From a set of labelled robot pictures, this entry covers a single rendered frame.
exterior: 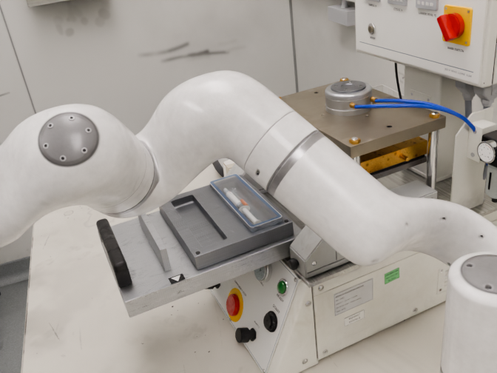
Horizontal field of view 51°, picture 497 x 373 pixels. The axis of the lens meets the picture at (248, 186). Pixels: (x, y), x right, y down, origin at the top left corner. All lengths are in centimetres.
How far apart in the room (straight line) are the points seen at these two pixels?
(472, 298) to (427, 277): 43
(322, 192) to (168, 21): 188
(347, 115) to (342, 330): 35
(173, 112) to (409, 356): 58
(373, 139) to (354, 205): 27
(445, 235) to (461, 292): 11
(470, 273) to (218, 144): 29
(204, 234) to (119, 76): 160
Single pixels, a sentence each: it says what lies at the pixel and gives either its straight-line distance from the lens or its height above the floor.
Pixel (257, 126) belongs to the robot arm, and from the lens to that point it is 56.
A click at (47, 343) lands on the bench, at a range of 110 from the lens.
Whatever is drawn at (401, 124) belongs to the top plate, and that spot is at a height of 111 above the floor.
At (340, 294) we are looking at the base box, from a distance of 85.
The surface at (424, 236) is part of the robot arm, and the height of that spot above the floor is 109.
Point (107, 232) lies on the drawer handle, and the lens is 85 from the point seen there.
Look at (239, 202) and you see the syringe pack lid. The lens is 86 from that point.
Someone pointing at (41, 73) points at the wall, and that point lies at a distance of 236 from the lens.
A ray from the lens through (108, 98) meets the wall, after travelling 239.
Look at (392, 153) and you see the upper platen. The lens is 87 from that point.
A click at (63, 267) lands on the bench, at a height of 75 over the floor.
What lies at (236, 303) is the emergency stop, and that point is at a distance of 97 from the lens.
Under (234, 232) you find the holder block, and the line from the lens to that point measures 81.
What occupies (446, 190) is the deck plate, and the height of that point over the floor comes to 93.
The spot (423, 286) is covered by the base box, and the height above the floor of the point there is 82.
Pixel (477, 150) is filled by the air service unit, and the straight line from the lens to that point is 87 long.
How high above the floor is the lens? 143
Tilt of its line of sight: 28 degrees down
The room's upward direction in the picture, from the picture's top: 8 degrees counter-clockwise
